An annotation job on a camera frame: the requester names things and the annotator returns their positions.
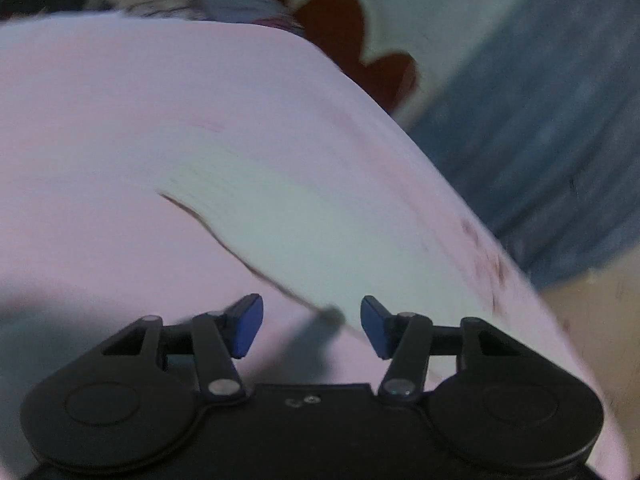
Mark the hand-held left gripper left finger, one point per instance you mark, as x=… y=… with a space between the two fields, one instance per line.
x=248 y=324

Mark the red and white headboard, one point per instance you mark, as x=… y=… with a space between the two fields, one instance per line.
x=345 y=35

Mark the pink floral bed sheet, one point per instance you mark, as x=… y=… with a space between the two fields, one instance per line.
x=90 y=150

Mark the blue curtain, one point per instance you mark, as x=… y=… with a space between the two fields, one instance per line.
x=545 y=125

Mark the white knitted garment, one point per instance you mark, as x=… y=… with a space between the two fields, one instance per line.
x=300 y=240

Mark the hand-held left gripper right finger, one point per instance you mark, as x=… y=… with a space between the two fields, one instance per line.
x=375 y=327

